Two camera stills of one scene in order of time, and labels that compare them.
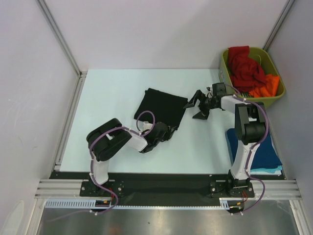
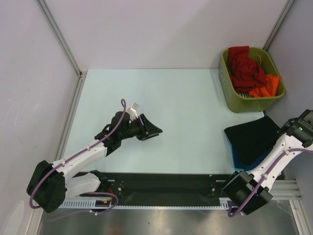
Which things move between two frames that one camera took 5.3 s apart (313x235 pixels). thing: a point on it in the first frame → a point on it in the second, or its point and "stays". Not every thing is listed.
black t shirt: [167, 108] → [251, 140]
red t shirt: [245, 72] stays
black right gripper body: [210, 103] → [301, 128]
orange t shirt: [269, 89] stays
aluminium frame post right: [278, 25] stays
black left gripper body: [166, 135] → [135, 129]
